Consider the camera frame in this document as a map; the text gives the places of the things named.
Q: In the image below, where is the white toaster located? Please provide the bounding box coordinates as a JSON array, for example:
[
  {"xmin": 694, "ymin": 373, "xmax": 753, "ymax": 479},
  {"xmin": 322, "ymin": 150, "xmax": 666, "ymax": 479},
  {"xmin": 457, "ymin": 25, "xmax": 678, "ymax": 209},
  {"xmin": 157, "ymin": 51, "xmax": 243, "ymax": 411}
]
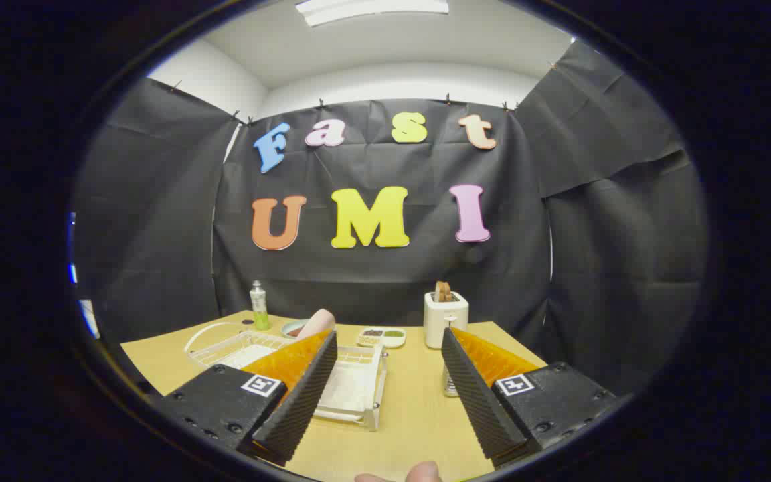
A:
[{"xmin": 424, "ymin": 291, "xmax": 470, "ymax": 350}]

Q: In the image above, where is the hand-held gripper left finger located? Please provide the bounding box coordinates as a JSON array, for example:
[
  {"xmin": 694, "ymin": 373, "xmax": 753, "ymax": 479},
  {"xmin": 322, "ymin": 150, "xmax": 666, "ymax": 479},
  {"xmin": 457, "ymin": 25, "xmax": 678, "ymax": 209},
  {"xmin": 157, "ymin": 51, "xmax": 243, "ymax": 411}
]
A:
[{"xmin": 151, "ymin": 328, "xmax": 339, "ymax": 467}]

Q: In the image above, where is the white divided condiment tray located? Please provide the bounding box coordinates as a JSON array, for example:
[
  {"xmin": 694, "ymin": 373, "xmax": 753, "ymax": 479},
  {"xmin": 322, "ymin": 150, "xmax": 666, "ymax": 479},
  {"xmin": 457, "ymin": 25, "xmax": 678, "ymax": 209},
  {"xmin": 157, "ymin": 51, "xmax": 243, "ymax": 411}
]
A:
[{"xmin": 357, "ymin": 327, "xmax": 407, "ymax": 349}]

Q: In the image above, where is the clear bottle with green liquid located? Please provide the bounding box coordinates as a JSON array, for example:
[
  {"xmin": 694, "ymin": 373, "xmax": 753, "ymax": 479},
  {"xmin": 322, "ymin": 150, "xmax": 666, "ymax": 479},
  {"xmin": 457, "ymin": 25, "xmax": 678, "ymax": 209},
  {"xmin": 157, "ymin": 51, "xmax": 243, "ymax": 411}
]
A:
[{"xmin": 250, "ymin": 280, "xmax": 270, "ymax": 331}]

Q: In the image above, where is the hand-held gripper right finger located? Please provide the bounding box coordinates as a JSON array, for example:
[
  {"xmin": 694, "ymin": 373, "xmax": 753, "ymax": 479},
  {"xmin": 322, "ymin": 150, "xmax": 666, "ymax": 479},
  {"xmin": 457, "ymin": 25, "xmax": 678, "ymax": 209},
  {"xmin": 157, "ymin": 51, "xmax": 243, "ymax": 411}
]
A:
[{"xmin": 440, "ymin": 326, "xmax": 620, "ymax": 469}]

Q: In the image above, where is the pink plate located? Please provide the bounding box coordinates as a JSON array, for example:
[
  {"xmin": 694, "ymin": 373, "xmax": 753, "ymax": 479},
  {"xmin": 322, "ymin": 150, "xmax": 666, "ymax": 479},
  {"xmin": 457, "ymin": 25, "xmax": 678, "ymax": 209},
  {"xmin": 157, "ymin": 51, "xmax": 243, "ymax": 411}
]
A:
[{"xmin": 297, "ymin": 309, "xmax": 336, "ymax": 341}]

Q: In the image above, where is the white wire dish rack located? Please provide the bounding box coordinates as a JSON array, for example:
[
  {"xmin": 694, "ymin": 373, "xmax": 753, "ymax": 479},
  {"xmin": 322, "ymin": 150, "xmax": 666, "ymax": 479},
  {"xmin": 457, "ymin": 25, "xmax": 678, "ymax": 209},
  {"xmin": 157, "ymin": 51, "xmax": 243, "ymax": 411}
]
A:
[{"xmin": 185, "ymin": 321, "xmax": 388, "ymax": 431}]

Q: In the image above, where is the ceiling light panel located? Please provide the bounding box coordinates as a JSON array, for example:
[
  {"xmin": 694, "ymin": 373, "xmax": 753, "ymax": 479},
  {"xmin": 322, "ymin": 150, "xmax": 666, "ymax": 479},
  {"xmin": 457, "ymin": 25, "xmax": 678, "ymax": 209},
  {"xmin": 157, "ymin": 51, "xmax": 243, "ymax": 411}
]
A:
[{"xmin": 295, "ymin": 0, "xmax": 450, "ymax": 27}]

